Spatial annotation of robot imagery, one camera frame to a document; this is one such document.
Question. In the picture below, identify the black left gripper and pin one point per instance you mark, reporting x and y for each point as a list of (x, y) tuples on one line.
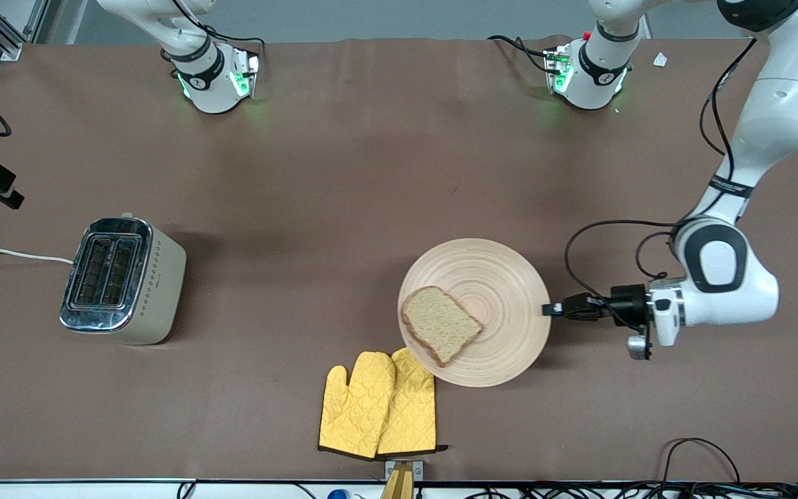
[(628, 302)]

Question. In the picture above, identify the round wooden plate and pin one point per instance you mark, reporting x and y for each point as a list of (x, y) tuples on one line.
[(503, 291)]

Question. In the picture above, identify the brown bread slice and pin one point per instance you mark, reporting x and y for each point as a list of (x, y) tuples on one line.
[(440, 324)]

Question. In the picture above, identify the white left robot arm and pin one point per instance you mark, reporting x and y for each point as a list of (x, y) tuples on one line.
[(780, 118)]

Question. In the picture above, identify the silver beige two-slot toaster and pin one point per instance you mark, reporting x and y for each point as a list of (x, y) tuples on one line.
[(129, 284)]

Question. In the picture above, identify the yellow quilted oven mitt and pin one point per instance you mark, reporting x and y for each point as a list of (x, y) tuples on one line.
[(354, 409), (409, 409)]

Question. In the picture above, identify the small white paper scrap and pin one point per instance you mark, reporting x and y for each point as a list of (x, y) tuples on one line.
[(660, 59)]

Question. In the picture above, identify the brown table cover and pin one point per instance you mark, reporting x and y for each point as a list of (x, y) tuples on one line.
[(343, 173)]

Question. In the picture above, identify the blue cap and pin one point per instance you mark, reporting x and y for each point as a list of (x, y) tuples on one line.
[(338, 495)]

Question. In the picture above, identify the grey metal bracket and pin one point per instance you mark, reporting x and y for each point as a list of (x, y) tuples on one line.
[(418, 470)]

